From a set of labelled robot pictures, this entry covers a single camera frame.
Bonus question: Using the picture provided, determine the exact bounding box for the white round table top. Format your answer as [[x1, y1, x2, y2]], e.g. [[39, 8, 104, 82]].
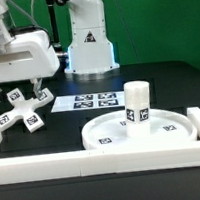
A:
[[81, 108, 198, 150]]

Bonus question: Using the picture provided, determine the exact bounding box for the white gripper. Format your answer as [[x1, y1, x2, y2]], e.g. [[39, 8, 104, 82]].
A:
[[0, 30, 60, 102]]

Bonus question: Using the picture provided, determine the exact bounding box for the white cross-shaped table base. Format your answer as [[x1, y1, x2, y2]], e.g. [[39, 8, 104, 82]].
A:
[[0, 88, 54, 133]]

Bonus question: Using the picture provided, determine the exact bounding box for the black camera pole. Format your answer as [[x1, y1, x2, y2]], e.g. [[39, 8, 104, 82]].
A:
[[45, 0, 64, 57]]

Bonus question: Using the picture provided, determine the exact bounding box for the white U-shaped fence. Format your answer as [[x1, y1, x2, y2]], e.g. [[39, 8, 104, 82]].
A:
[[0, 107, 200, 185]]

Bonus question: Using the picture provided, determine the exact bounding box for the white marker sheet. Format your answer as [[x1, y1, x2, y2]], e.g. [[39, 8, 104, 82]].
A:
[[52, 91, 125, 112]]

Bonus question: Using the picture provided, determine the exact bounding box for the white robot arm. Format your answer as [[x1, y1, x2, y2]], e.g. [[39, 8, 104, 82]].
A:
[[0, 0, 119, 97]]

